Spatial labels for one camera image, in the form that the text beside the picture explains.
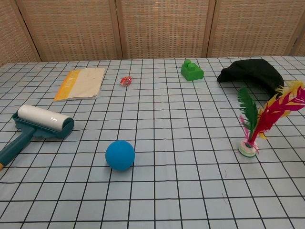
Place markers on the colourful feather shuttlecock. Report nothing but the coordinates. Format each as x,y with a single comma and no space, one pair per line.
249,148

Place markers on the small red wrapped object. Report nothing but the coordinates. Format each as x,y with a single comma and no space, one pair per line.
126,81

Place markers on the blue ball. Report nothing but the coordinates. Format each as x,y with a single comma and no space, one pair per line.
120,155

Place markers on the green toy building block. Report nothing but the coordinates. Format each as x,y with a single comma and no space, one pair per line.
191,71

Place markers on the light blue checked tablecloth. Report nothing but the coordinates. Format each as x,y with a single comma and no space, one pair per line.
166,190

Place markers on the yellow and white booklet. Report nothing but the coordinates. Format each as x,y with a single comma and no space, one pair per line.
81,83

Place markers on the woven folding screen panel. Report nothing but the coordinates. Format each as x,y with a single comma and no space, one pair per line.
257,28
12,35
301,48
71,28
164,28

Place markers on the loose pink feather strand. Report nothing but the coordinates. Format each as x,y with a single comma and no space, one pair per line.
225,173

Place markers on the black knit hat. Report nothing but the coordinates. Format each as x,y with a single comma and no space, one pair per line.
250,71

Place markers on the teal lint roller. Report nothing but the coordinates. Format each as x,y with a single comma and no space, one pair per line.
43,119

